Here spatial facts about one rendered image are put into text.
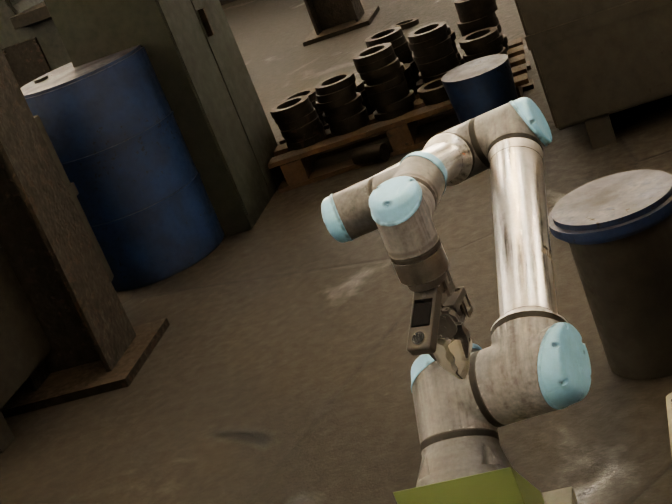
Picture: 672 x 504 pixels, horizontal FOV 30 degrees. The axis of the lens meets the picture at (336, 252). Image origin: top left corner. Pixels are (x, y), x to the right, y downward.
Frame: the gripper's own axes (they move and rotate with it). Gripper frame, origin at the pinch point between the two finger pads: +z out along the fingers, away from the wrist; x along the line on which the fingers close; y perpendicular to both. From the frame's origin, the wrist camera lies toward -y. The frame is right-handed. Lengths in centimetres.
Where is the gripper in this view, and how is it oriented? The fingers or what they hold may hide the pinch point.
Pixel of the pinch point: (459, 375)
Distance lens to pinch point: 223.9
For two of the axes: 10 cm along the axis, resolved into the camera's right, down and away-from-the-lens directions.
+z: 3.6, 8.4, 4.0
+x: -8.5, 1.3, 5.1
